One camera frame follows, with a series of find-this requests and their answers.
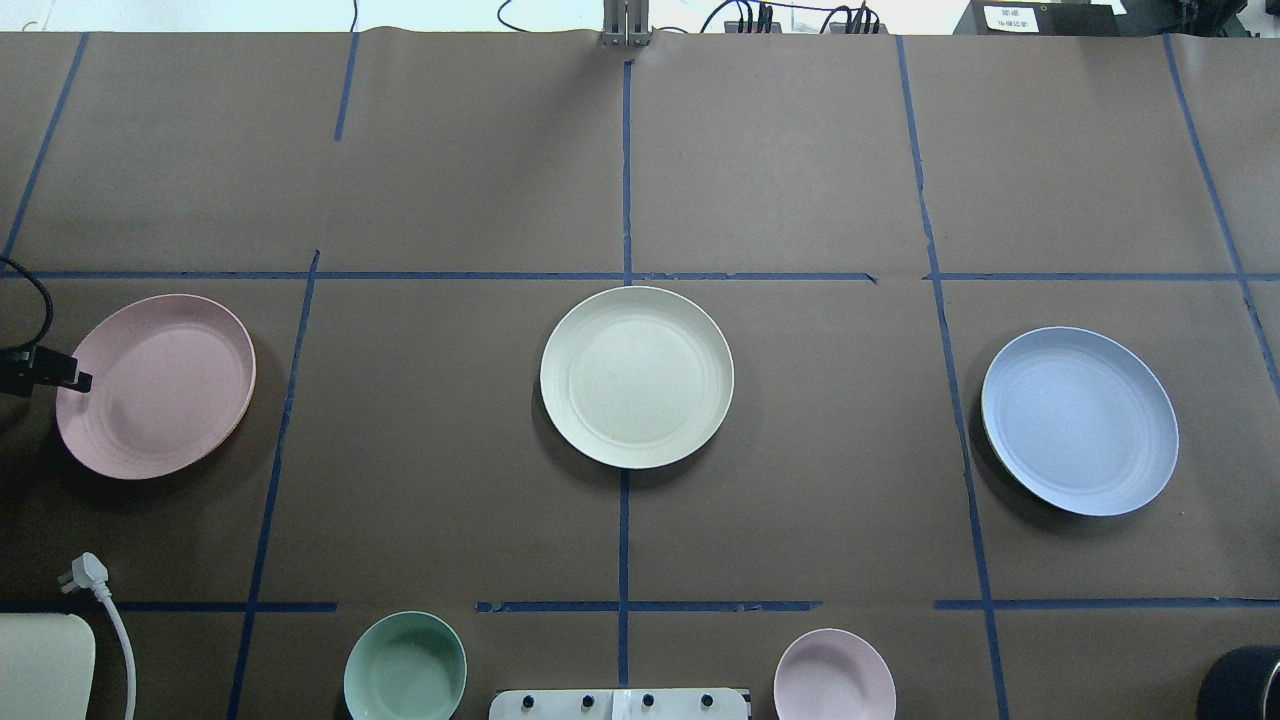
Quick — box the black camera cable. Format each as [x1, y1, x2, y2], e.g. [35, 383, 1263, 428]
[0, 258, 54, 351]

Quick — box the white pole with base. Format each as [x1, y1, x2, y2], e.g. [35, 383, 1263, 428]
[488, 687, 753, 719]

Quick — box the blue plate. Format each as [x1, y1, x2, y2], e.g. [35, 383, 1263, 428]
[980, 325, 1181, 518]

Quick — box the cream toaster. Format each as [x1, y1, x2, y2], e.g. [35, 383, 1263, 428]
[1, 612, 96, 719]

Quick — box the black box with label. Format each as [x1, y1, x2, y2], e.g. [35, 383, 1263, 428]
[952, 1, 1120, 37]

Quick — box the white power plug cable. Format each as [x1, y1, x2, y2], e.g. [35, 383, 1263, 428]
[58, 552, 137, 720]

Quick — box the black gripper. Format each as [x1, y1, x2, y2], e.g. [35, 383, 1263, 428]
[1, 346, 93, 397]

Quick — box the pink bowl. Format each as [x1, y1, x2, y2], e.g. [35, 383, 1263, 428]
[773, 628, 897, 719]

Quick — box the pink plate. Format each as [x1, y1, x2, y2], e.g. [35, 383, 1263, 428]
[55, 293, 257, 480]

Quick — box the aluminium frame post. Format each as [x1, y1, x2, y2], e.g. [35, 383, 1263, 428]
[600, 0, 652, 47]

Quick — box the dark blue saucepan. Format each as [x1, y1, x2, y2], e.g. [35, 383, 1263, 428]
[1196, 644, 1279, 719]

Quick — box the cream plate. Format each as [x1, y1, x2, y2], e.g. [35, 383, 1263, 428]
[538, 286, 735, 470]

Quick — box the green bowl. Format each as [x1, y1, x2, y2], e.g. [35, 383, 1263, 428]
[343, 611, 468, 719]

